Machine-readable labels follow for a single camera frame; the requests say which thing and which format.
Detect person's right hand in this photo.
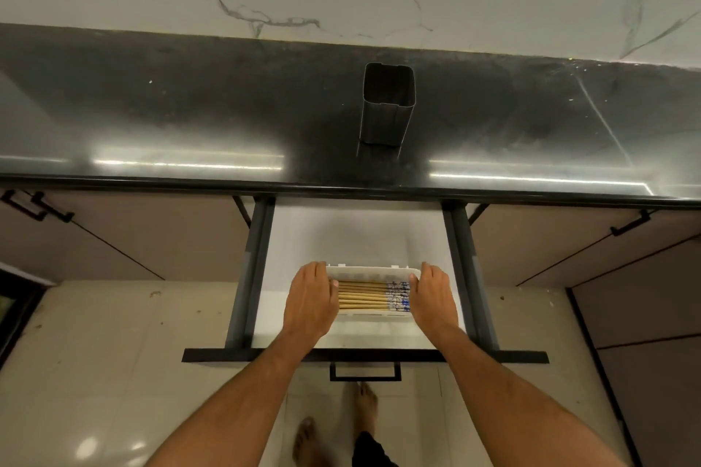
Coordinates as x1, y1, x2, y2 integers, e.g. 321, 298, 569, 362
408, 262, 460, 341

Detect person's left hand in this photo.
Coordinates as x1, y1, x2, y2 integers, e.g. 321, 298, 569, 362
283, 262, 341, 342

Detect white plastic chopstick tray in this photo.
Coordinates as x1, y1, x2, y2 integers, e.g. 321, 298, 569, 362
325, 263, 422, 318

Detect person's left forearm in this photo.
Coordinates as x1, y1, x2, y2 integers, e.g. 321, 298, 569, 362
143, 331, 324, 467

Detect person's right forearm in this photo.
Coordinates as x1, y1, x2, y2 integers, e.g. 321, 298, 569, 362
430, 328, 631, 467

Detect bundle of wooden chopsticks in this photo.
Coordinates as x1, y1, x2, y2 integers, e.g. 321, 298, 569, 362
337, 281, 411, 313

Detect black open drawer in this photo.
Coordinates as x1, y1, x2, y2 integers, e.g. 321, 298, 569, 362
182, 195, 549, 366

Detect person's right foot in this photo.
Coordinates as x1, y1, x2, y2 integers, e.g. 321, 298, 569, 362
350, 381, 380, 436

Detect person's foot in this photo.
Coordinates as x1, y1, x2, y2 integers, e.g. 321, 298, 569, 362
292, 417, 331, 467
350, 381, 380, 436

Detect beige cabinet door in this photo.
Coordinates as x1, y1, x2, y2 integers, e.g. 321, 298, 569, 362
467, 203, 701, 288
0, 190, 256, 282

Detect person's left foot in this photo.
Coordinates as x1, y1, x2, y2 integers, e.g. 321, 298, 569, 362
292, 417, 331, 467

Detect person's black shorts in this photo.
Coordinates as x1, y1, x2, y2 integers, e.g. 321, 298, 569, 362
352, 431, 399, 467

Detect dark metal utensil holder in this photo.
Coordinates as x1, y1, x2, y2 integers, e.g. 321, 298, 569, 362
359, 63, 416, 147

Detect tall beige side cabinet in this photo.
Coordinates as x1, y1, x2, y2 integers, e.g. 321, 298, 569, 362
566, 234, 701, 467

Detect dark framed panel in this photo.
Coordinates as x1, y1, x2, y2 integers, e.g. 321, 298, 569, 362
0, 262, 47, 370

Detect black drawer handle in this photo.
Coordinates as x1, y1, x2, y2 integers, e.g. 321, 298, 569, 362
329, 362, 402, 382

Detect black cabinet handle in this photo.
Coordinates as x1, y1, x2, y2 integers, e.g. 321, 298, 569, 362
610, 209, 652, 238
30, 192, 75, 224
0, 190, 47, 221

